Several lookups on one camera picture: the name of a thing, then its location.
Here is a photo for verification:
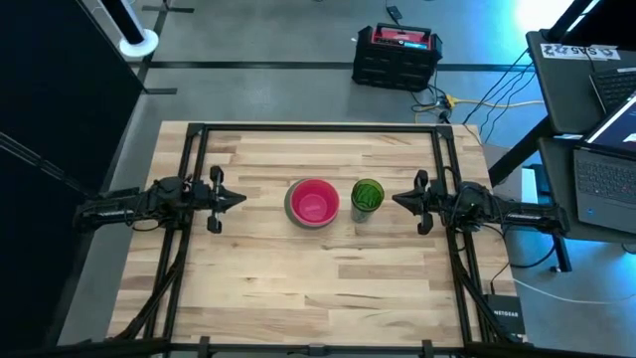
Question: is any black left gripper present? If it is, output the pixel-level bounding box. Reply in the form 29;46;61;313
190;165;247;235

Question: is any yellow extension cable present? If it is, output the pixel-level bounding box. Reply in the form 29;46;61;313
413;93;547;124

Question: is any pink plastic bowl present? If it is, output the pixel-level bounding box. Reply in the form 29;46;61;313
289;179;341;226

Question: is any black Netgear network switch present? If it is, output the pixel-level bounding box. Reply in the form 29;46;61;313
483;293;527;337

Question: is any black partition panel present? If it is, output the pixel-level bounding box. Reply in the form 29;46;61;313
0;0;146;349

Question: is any black pole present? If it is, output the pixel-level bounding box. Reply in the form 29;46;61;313
100;0;148;46

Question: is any white round pole base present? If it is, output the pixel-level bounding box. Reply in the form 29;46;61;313
118;28;160;58

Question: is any grey open laptop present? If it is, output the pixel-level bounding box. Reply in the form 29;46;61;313
570;90;636;236

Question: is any black cable bundle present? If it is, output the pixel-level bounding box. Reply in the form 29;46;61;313
461;47;538;145

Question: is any black aluminium table frame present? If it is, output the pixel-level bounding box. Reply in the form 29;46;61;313
106;121;529;358

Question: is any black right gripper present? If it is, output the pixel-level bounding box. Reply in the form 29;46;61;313
392;169;447;237

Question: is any black desk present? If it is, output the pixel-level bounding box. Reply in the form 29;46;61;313
487;28;636;273

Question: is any white printed label sheet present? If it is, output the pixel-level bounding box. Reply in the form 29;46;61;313
540;43;622;63

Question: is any green faceted plastic tumbler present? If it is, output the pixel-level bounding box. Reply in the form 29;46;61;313
350;178;386;225

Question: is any white cable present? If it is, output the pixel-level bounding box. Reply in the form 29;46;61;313
510;275;636;306

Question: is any black laptop keyboard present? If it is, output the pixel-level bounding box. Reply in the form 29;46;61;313
588;66;636;116

